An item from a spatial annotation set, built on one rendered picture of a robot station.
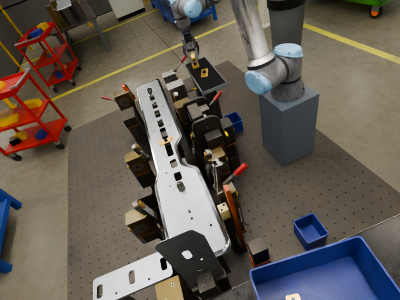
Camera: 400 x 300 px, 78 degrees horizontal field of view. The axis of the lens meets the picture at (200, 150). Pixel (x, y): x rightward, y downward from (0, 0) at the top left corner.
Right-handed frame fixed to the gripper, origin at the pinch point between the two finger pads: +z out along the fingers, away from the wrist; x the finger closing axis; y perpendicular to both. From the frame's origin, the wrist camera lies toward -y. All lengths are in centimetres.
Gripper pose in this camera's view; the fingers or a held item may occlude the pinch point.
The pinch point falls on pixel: (194, 61)
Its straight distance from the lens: 154.5
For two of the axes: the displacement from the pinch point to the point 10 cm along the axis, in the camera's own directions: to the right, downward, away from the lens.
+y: -1.7, -6.8, 7.1
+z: 2.5, 6.7, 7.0
